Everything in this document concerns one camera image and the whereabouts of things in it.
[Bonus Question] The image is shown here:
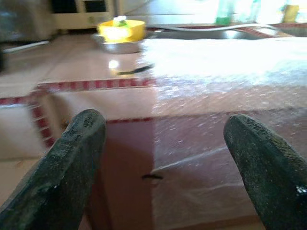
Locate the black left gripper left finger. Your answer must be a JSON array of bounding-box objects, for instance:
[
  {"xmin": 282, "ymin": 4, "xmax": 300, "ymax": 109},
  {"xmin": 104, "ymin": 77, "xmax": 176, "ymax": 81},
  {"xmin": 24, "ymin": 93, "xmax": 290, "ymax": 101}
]
[{"xmin": 0, "ymin": 109, "xmax": 107, "ymax": 230}]

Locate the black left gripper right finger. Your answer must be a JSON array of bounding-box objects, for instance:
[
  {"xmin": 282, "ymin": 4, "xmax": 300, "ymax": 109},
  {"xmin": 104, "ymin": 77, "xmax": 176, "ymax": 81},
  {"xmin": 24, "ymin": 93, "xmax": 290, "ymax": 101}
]
[{"xmin": 223, "ymin": 114, "xmax": 307, "ymax": 230}]

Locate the yellow plastic cup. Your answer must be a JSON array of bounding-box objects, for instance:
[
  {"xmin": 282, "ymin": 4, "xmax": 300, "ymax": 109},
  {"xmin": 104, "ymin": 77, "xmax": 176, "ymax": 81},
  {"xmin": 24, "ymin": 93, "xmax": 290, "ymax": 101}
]
[{"xmin": 97, "ymin": 20, "xmax": 146, "ymax": 44}]

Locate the steel kitchen sink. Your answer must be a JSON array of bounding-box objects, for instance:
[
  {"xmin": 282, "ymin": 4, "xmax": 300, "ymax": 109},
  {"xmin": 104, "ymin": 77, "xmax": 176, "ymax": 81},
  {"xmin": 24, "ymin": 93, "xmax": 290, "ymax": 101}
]
[{"xmin": 146, "ymin": 28, "xmax": 307, "ymax": 40}]

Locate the clear bubble wrap sheet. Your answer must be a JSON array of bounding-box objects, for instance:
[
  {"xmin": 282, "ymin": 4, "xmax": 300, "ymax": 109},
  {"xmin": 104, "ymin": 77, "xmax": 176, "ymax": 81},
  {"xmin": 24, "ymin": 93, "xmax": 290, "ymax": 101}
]
[{"xmin": 141, "ymin": 35, "xmax": 307, "ymax": 223}]

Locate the thin white plastic stick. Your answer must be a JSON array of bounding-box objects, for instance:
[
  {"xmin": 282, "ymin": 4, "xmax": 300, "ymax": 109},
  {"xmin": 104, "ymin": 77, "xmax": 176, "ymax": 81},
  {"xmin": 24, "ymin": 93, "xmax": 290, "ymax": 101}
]
[{"xmin": 2, "ymin": 40, "xmax": 50, "ymax": 53}]

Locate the shallow steel bowl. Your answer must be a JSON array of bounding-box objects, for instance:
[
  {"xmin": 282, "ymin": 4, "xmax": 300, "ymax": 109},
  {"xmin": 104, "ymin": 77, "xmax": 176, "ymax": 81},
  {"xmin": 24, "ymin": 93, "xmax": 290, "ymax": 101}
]
[{"xmin": 92, "ymin": 33, "xmax": 144, "ymax": 55}]

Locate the clear jar of brown powder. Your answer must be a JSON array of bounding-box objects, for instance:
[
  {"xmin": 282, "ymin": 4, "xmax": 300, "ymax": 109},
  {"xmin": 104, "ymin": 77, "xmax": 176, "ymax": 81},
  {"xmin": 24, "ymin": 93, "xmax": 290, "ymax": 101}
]
[{"xmin": 0, "ymin": 0, "xmax": 57, "ymax": 41}]

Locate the cream water ionizer machine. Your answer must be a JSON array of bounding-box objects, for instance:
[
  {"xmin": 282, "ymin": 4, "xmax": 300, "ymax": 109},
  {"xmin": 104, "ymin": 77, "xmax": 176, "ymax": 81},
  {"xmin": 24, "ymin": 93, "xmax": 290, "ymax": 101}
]
[{"xmin": 49, "ymin": 0, "xmax": 116, "ymax": 31}]

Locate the clear bottle of green soap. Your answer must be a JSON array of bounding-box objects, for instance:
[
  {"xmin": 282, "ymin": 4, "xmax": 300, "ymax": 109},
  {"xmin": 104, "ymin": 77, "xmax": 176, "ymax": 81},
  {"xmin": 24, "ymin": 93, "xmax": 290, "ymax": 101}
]
[{"xmin": 214, "ymin": 0, "xmax": 235, "ymax": 26}]

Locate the yellow rectangular item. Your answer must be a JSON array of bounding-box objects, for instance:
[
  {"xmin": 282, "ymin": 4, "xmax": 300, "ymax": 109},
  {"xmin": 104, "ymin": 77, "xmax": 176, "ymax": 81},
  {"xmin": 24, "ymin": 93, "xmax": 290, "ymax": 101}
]
[{"xmin": 283, "ymin": 4, "xmax": 300, "ymax": 23}]

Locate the small green plastic item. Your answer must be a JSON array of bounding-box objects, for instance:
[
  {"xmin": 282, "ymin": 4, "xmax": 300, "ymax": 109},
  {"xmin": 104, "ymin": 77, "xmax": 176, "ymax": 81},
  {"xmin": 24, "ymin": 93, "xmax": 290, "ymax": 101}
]
[{"xmin": 112, "ymin": 15, "xmax": 128, "ymax": 27}]

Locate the black handled utensil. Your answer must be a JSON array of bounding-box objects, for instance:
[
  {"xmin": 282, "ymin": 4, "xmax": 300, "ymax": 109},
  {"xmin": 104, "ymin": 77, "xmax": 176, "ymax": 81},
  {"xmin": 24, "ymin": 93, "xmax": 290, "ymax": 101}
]
[{"xmin": 116, "ymin": 63, "xmax": 155, "ymax": 76}]

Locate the grey drain hose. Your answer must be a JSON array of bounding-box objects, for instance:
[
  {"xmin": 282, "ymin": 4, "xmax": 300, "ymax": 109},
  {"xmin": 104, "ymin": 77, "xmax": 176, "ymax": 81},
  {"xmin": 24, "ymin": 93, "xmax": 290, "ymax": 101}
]
[{"xmin": 146, "ymin": 23, "xmax": 279, "ymax": 33}]

